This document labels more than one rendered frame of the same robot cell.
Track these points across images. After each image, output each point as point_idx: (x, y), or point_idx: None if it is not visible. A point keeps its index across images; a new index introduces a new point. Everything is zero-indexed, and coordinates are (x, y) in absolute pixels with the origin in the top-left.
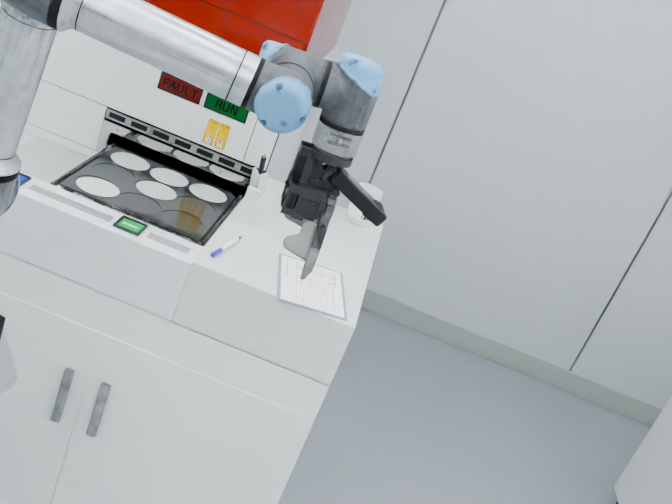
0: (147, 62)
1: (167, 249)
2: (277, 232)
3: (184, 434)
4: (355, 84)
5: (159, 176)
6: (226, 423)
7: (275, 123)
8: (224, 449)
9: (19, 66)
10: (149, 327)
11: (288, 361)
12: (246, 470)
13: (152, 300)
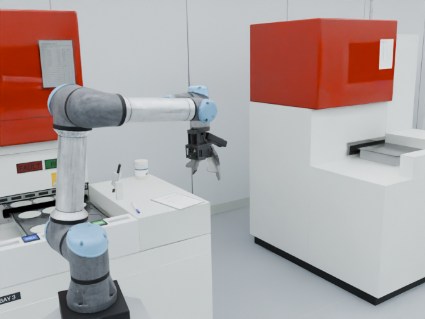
0: (156, 120)
1: (123, 221)
2: (134, 195)
3: (165, 298)
4: (203, 95)
5: (50, 211)
6: (179, 279)
7: (210, 118)
8: (183, 291)
9: (82, 159)
10: (131, 261)
11: (192, 233)
12: (195, 293)
13: (128, 247)
